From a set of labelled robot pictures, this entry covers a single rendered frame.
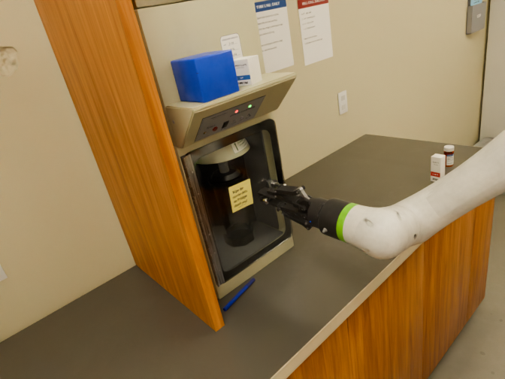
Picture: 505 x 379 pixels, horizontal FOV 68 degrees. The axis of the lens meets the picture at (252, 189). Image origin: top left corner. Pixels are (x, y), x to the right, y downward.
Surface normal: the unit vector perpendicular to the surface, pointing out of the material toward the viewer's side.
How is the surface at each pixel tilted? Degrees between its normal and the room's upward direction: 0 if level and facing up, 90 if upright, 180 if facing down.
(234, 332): 0
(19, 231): 90
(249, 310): 0
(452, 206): 89
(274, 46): 90
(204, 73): 90
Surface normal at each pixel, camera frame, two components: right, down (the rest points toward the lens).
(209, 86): 0.66, 0.21
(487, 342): -0.18, -0.89
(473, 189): -0.63, 0.36
